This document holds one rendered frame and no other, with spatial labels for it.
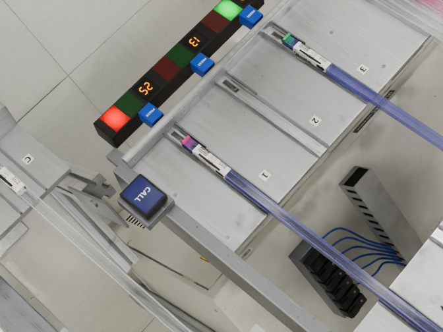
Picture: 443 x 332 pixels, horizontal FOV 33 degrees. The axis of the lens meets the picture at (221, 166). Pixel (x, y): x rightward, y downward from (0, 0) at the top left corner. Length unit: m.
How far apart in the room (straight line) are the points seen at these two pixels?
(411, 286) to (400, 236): 0.45
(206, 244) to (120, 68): 0.90
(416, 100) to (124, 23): 0.73
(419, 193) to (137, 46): 0.76
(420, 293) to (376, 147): 0.49
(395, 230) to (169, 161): 0.52
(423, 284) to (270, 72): 0.37
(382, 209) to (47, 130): 0.79
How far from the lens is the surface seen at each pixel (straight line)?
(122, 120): 1.09
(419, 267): 0.99
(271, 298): 0.95
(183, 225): 0.98
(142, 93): 1.11
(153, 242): 1.53
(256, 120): 1.06
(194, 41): 1.15
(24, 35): 1.74
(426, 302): 0.97
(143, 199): 0.97
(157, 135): 1.04
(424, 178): 1.50
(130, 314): 1.91
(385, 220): 1.39
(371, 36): 1.14
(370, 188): 1.35
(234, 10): 1.18
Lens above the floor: 1.68
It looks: 60 degrees down
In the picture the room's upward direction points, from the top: 103 degrees clockwise
